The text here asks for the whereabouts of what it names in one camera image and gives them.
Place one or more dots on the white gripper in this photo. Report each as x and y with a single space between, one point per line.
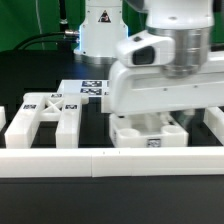
142 90

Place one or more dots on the white chair seat part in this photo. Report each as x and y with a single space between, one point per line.
152 130

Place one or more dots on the white front fence bar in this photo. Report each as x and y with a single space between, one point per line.
111 162

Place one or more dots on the white side block left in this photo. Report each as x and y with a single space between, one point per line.
2 117

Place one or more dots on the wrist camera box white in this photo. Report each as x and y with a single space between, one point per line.
144 49

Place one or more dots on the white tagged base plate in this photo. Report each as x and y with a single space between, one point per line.
94 88

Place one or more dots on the white chair back frame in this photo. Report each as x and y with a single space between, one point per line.
64 109

